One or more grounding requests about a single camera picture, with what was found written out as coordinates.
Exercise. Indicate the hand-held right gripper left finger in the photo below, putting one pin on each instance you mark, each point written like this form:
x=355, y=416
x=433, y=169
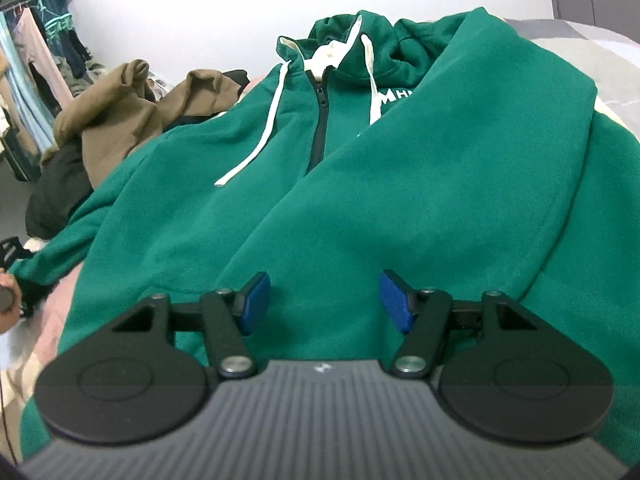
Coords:
x=255, y=305

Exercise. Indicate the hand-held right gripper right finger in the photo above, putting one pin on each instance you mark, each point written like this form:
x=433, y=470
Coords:
x=392, y=300

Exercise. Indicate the green zip hoodie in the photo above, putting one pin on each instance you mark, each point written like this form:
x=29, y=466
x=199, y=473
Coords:
x=400, y=185

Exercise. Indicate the person's left hand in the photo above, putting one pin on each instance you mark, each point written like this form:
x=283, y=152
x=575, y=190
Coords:
x=7, y=321

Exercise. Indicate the black garment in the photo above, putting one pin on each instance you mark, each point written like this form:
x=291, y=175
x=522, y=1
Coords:
x=55, y=195

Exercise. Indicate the patchwork bed cover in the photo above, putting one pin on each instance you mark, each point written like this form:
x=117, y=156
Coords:
x=30, y=360

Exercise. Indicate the brown hoodie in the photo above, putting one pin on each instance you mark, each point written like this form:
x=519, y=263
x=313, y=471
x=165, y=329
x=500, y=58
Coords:
x=115, y=125

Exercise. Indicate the hanging light blue garment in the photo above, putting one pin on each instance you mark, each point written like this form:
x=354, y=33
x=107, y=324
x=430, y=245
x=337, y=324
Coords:
x=25, y=85

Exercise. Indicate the hanging pink garment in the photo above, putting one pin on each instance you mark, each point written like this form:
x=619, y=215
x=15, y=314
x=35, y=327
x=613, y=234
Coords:
x=42, y=55

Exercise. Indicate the hanging dark garments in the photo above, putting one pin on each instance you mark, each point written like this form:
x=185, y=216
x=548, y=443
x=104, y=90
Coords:
x=70, y=40

